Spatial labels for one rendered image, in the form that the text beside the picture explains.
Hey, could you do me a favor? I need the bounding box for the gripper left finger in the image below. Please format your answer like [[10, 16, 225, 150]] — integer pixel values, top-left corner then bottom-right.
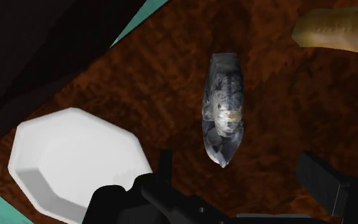
[[82, 149, 229, 224]]

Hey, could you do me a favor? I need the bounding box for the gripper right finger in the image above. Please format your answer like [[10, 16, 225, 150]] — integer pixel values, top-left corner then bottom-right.
[[296, 151, 358, 224]]

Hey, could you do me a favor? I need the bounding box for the white octagonal bowl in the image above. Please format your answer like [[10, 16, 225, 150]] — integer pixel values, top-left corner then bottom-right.
[[7, 107, 153, 224]]

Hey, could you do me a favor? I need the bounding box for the grey mottled oblong stone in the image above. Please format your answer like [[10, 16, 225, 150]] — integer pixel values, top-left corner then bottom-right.
[[201, 52, 245, 169]]

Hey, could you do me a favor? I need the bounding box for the tan bread loaf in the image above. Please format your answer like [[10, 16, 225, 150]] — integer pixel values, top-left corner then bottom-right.
[[291, 5, 358, 57]]

